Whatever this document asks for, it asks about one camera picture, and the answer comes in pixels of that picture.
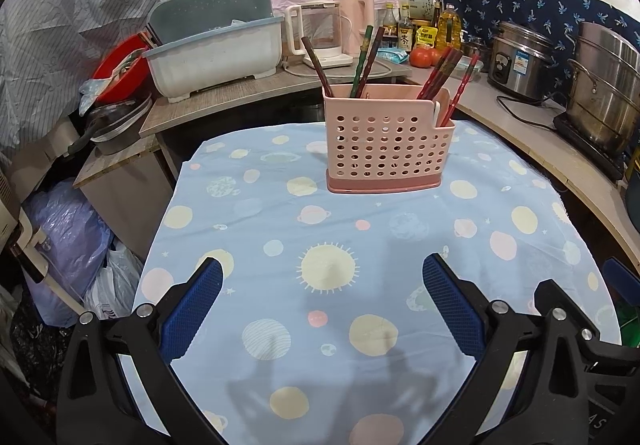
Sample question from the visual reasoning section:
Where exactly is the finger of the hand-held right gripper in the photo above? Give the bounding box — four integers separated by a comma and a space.
534, 279, 640, 366
602, 257, 640, 288

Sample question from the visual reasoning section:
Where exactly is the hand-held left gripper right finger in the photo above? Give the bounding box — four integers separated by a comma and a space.
422, 252, 591, 445

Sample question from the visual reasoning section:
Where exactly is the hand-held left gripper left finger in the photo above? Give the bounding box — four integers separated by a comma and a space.
55, 257, 226, 445

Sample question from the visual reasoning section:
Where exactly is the pink perforated utensil basket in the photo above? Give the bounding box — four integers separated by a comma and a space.
322, 85, 457, 193

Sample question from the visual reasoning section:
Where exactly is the bright red chopstick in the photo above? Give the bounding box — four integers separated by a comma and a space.
439, 52, 482, 127
429, 48, 465, 101

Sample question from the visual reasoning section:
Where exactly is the dark red chopstick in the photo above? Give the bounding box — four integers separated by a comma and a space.
357, 26, 386, 98
300, 37, 335, 98

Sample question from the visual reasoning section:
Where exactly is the green chopstick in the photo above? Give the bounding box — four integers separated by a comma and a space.
350, 25, 375, 98

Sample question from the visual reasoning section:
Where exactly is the white plastic bag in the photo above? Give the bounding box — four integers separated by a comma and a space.
82, 245, 146, 321

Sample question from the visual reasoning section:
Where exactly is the brown wooden cabinet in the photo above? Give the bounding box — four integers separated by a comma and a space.
72, 135, 176, 261

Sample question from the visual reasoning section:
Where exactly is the black induction cooker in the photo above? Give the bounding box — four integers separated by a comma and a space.
552, 112, 628, 183

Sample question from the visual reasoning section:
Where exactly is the purple plastic bag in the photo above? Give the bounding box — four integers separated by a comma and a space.
22, 178, 113, 328

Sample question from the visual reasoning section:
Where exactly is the beige countertop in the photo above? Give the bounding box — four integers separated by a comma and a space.
452, 75, 640, 271

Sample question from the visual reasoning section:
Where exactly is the blue printed tablecloth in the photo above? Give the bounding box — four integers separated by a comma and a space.
132, 118, 623, 445

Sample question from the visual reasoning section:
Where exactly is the dark patterned cloth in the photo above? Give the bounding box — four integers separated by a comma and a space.
0, 310, 76, 445

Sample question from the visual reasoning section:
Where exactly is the steel steamer pot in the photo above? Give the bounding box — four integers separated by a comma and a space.
565, 21, 640, 156

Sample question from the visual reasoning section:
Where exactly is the white electric heater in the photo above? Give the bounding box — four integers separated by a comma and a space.
0, 165, 51, 283

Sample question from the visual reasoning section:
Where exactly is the dark frying pan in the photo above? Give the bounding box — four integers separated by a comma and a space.
65, 98, 153, 161

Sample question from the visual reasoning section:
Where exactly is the grey wooden shelf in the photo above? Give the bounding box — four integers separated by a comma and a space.
139, 60, 413, 138

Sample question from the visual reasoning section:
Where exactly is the steel rice cooker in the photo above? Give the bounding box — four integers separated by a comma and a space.
487, 20, 556, 101

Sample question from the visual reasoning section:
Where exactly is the clear food container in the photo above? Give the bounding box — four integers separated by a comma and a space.
455, 55, 487, 81

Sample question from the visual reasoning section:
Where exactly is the clear plastic bag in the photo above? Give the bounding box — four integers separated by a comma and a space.
77, 78, 108, 108

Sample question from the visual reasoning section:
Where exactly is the white dish drainer box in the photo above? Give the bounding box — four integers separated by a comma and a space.
142, 0, 283, 103

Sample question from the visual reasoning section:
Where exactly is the red plastic basin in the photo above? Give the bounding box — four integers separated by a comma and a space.
91, 32, 153, 106

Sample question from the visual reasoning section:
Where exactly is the small steel jar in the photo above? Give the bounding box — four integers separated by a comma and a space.
462, 40, 493, 59

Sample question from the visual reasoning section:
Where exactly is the cooking oil bottle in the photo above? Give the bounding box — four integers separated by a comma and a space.
435, 5, 463, 53

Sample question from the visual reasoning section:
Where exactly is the clear sauce bottle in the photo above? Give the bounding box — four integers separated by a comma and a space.
382, 2, 399, 48

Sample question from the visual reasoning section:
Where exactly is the white glass kettle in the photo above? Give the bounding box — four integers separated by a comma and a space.
285, 0, 355, 71

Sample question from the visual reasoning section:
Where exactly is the pink electric kettle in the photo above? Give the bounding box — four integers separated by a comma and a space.
332, 0, 376, 57

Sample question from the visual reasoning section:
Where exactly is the white green carton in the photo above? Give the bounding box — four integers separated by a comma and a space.
396, 0, 436, 23

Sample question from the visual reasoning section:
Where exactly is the grey striped curtain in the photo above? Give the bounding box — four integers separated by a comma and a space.
0, 0, 168, 161

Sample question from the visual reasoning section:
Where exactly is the black power cable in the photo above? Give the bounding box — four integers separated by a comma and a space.
496, 92, 568, 119

